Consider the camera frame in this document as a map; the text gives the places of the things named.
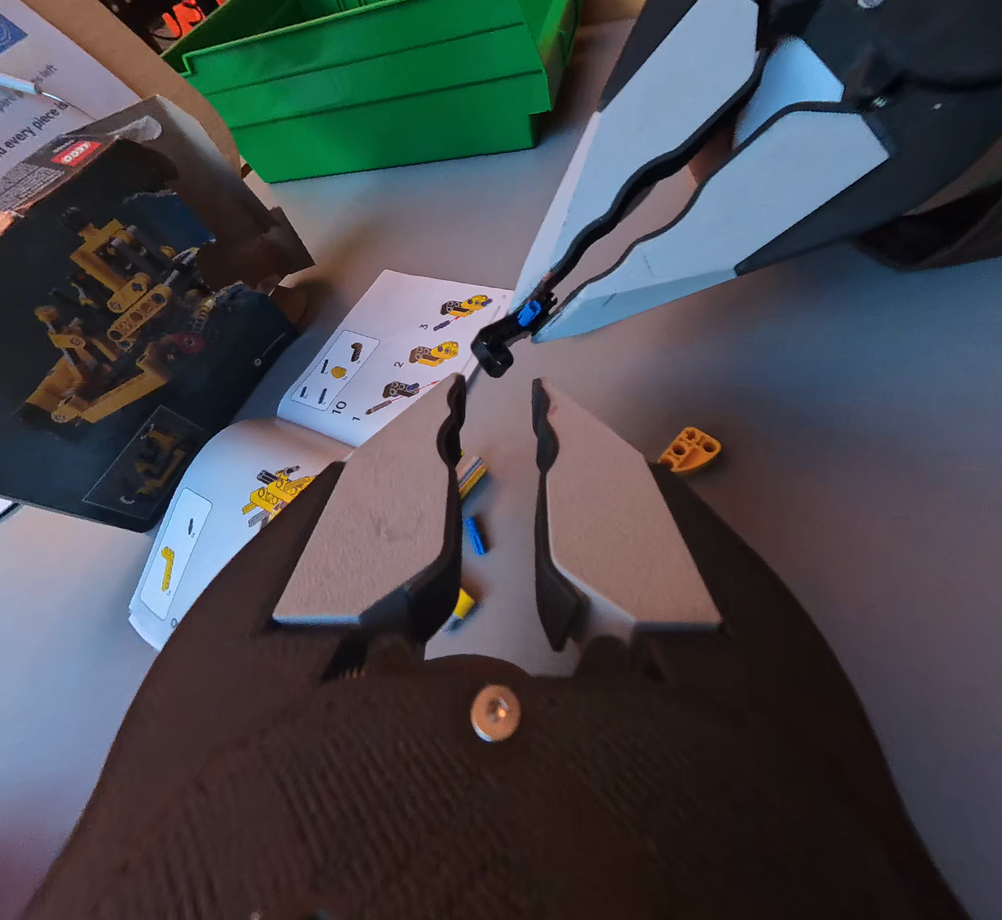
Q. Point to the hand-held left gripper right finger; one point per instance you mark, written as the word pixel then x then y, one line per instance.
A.
pixel 618 536

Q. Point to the green plastic bin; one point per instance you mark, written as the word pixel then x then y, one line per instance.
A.
pixel 376 90

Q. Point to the dark lego set box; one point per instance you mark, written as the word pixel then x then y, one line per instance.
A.
pixel 117 309

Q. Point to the black lego connector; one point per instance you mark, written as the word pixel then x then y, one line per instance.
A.
pixel 495 356

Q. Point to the printed paper sheet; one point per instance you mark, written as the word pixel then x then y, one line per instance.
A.
pixel 102 35

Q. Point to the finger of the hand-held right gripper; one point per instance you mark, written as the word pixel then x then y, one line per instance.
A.
pixel 751 215
pixel 673 98

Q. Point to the lego instruction booklet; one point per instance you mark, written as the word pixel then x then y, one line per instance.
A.
pixel 391 301

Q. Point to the yellow triangular lego piece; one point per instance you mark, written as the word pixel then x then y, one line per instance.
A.
pixel 689 452

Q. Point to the grey yellow lego axle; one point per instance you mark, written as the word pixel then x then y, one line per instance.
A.
pixel 472 478

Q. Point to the yellow lego pin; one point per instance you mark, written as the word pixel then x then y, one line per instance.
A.
pixel 462 607

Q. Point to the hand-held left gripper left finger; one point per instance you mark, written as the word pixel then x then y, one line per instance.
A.
pixel 368 528

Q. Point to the blue lego pin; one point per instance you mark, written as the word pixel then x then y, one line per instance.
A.
pixel 475 533
pixel 530 312

